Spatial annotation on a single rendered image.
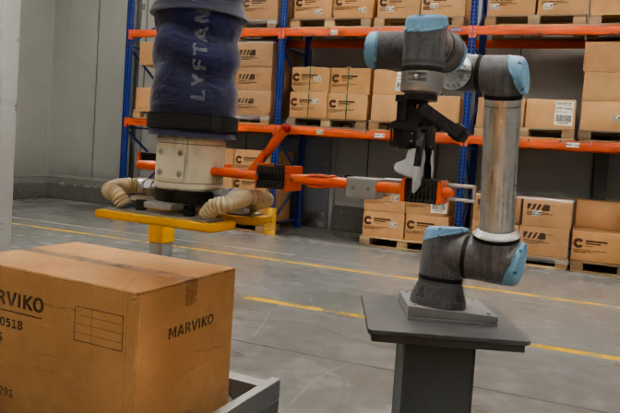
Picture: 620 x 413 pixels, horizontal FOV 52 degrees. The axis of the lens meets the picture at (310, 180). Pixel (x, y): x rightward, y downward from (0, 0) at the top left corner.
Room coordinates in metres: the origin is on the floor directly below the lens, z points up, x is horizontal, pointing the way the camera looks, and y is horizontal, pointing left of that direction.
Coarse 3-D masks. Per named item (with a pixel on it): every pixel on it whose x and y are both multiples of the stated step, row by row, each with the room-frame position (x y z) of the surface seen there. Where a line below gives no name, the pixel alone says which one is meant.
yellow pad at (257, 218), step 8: (152, 208) 1.70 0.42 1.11; (200, 208) 1.66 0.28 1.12; (224, 216) 1.61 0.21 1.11; (232, 216) 1.60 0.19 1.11; (240, 216) 1.60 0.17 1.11; (248, 216) 1.60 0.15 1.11; (256, 216) 1.63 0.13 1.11; (264, 216) 1.64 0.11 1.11; (248, 224) 1.58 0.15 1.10; (256, 224) 1.59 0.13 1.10
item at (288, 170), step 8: (256, 168) 1.48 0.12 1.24; (264, 168) 1.46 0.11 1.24; (272, 168) 1.45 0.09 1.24; (280, 168) 1.45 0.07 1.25; (288, 168) 1.45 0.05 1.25; (296, 168) 1.49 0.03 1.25; (256, 176) 1.48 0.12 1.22; (264, 176) 1.47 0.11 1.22; (272, 176) 1.46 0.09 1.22; (280, 176) 1.45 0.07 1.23; (288, 176) 1.45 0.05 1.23; (256, 184) 1.47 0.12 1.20; (264, 184) 1.46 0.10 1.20; (272, 184) 1.45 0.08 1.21; (280, 184) 1.44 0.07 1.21; (288, 184) 1.45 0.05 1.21; (296, 184) 1.49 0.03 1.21
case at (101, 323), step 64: (0, 256) 1.71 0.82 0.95; (64, 256) 1.76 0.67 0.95; (128, 256) 1.83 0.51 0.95; (0, 320) 1.60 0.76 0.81; (64, 320) 1.51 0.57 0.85; (128, 320) 1.42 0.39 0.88; (192, 320) 1.60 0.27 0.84; (0, 384) 1.60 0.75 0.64; (64, 384) 1.50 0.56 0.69; (128, 384) 1.42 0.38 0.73; (192, 384) 1.61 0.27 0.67
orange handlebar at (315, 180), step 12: (144, 168) 1.62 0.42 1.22; (216, 168) 1.54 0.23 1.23; (228, 168) 1.57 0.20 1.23; (300, 180) 1.45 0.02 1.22; (312, 180) 1.43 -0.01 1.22; (324, 180) 1.42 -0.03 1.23; (336, 180) 1.41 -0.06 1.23; (384, 192) 1.37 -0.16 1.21; (396, 192) 1.36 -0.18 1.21; (444, 192) 1.32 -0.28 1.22
